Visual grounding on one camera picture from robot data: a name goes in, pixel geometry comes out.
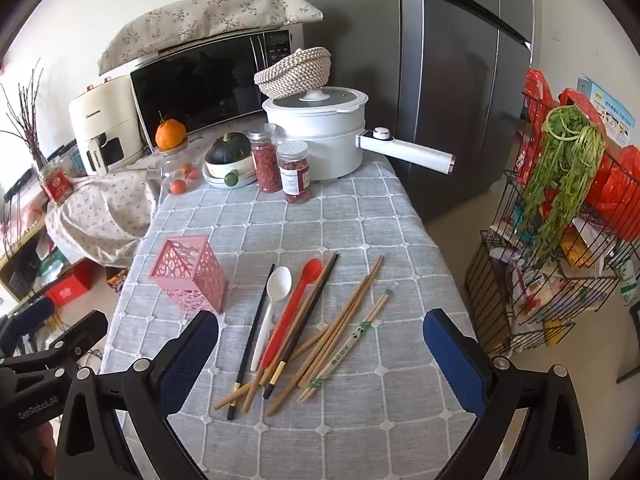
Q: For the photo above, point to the grey refrigerator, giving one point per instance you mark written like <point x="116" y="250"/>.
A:
<point x="450" y="85"/>

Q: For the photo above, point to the black microwave oven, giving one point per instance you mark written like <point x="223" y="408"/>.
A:
<point x="200" y="85"/>

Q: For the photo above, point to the small red tomato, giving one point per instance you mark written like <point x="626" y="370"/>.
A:
<point x="190" y="172"/>
<point x="176" y="186"/>

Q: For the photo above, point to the grey glass pot lid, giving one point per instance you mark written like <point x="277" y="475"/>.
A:
<point x="340" y="97"/>

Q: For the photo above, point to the cream air fryer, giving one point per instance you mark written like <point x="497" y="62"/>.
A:
<point x="100" y="115"/>

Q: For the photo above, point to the red cardboard box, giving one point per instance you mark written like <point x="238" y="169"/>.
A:
<point x="72" y="285"/>

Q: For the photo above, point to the floral cloth bundle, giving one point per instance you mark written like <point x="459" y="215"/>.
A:
<point x="100" y="215"/>

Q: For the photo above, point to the pink perforated utensil holder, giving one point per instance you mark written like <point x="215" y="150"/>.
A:
<point x="187" y="272"/>

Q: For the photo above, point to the person's left hand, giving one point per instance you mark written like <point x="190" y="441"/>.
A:
<point x="42" y="452"/>

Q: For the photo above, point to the white plastic spoon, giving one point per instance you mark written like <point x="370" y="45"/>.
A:
<point x="279" y="282"/>

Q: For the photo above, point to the large red plastic bag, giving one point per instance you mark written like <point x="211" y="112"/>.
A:
<point x="617" y="195"/>

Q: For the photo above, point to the red tin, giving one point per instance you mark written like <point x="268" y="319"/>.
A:
<point x="57" y="185"/>

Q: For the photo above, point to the floral microwave cover cloth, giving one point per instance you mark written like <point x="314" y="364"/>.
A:
<point x="210" y="15"/>

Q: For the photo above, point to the blue printed carton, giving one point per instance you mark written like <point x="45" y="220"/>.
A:
<point x="607" y="107"/>

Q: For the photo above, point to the bunch of leafy greens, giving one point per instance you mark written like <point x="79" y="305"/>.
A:
<point x="560" y="175"/>

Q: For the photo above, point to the paper-wrapped bamboo chopstick pair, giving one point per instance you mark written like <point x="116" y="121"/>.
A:
<point x="350" y="342"/>

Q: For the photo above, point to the white electric pot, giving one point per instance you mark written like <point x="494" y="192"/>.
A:
<point x="320" y="145"/>

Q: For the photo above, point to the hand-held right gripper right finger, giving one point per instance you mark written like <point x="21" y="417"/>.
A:
<point x="457" y="360"/>

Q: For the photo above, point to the labelled jar of red dates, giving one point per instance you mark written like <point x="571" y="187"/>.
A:
<point x="295" y="180"/>

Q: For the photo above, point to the wooden chopstick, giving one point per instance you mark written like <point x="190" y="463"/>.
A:
<point x="345" y="315"/>
<point x="362" y="284"/>
<point x="227" y="399"/>
<point x="295" y="380"/>
<point x="250" y="397"/>

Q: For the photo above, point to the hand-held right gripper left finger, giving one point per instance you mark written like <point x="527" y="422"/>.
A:
<point x="192" y="360"/>

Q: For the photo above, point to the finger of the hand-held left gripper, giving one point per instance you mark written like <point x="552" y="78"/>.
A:
<point x="82" y="332"/>
<point x="30" y="317"/>

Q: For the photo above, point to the red plastic spoon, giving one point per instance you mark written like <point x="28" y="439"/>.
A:
<point x="310" y="271"/>

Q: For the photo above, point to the green lime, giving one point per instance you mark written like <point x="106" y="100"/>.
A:
<point x="231" y="179"/>

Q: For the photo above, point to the small red plastic bag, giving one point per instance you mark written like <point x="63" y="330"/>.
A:
<point x="539" y="95"/>

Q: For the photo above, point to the dry branches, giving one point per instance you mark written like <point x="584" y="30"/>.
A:
<point x="27" y="120"/>

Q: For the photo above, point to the tall jar of goji berries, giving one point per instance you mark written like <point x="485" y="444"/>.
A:
<point x="265" y="165"/>

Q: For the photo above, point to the black chopstick with gold band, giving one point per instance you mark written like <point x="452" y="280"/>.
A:
<point x="252" y="340"/>
<point x="312" y="300"/>

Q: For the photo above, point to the orange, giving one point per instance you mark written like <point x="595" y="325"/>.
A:
<point x="170" y="135"/>

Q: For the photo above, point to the white ceramic dish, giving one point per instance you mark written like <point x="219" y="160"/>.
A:
<point x="240" y="170"/>

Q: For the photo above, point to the dark green squash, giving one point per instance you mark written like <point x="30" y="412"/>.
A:
<point x="230" y="149"/>

